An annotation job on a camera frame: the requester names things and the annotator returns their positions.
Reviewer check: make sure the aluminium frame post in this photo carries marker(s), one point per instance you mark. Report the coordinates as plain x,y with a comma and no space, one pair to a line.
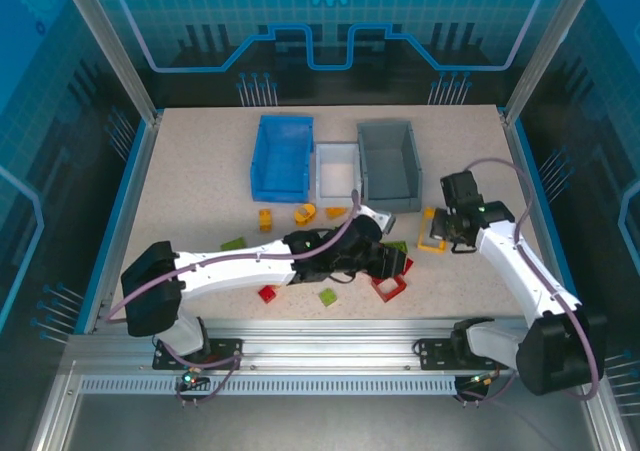
550,36
110,46

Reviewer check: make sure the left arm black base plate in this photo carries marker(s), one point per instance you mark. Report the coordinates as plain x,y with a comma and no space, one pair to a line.
227,351

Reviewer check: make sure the yellow arch lego piece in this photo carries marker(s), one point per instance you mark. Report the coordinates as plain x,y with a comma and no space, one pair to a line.
305,213

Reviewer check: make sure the metal lower panel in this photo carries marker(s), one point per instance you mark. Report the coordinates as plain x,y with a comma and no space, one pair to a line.
320,426

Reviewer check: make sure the yellow lego frame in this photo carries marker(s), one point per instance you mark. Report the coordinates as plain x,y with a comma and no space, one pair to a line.
425,243

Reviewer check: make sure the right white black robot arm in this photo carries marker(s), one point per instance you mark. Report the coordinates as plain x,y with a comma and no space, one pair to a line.
515,266

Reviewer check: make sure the green lego brick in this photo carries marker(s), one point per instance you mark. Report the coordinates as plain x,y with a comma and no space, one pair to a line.
233,244
396,244
328,297

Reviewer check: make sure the yellow translucent lego brick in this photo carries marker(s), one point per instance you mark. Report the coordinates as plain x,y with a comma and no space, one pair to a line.
265,220

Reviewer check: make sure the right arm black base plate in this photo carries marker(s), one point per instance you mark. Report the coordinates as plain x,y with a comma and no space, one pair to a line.
432,353

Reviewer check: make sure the blue table edge trim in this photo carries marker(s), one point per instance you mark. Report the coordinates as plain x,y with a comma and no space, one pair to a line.
526,146
116,221

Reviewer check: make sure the white plastic bin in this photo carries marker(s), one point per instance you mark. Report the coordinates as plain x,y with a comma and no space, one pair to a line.
337,176

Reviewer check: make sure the red lego brick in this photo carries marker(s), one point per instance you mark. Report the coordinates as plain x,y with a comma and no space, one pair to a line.
409,267
268,293

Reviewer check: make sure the gray plastic bin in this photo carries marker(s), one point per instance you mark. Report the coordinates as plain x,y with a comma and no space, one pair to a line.
390,171

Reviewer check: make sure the wide aluminium frame rail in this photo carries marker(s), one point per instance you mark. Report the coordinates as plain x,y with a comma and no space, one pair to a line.
325,341

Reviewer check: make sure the blue plastic bin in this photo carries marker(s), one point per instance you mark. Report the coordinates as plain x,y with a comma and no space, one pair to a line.
280,161

